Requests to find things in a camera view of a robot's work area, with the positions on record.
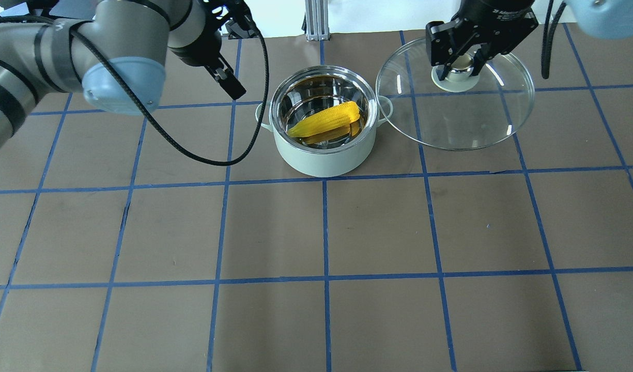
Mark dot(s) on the glass pot lid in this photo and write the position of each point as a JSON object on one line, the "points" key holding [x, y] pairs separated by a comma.
{"points": [[463, 112]]}

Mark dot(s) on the aluminium frame post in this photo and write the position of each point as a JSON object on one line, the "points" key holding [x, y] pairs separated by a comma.
{"points": [[316, 21]]}

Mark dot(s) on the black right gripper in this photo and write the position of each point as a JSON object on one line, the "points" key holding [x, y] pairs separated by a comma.
{"points": [[494, 18]]}

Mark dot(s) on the yellow corn cob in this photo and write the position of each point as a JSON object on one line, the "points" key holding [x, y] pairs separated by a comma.
{"points": [[335, 117]]}

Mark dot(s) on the pale green cooking pot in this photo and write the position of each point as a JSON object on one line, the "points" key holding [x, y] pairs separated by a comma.
{"points": [[315, 89]]}

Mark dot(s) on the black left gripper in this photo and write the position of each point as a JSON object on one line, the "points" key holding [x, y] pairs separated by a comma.
{"points": [[196, 50]]}

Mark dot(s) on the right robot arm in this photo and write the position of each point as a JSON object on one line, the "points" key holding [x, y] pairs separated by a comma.
{"points": [[600, 19]]}

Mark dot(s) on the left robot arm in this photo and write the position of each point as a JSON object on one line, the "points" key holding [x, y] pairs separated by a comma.
{"points": [[116, 59]]}

